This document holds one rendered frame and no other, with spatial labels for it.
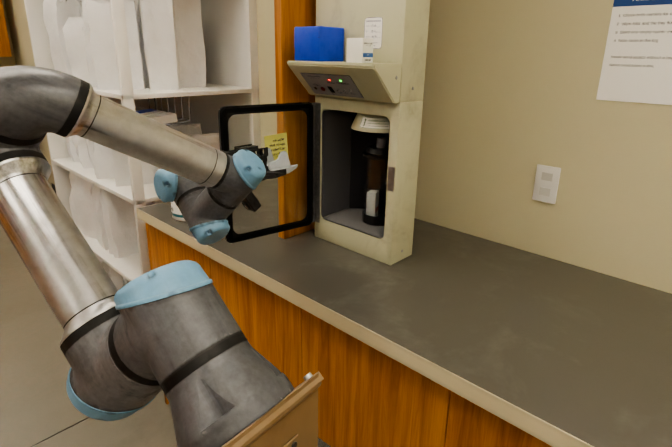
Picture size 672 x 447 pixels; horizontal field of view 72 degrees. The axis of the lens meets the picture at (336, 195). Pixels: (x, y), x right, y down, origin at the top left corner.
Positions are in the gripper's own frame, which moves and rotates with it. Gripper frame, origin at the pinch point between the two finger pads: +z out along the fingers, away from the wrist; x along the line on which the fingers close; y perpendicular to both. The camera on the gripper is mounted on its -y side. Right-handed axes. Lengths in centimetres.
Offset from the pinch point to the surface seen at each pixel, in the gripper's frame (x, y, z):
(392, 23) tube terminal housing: -16.1, 36.2, 23.4
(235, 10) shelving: 113, 50, 62
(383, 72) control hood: -19.8, 24.3, 15.6
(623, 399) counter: -82, -32, 10
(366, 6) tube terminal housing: -7.3, 40.9, 23.3
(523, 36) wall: -31, 33, 67
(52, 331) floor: 181, -119, -30
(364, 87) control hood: -12.5, 20.4, 16.8
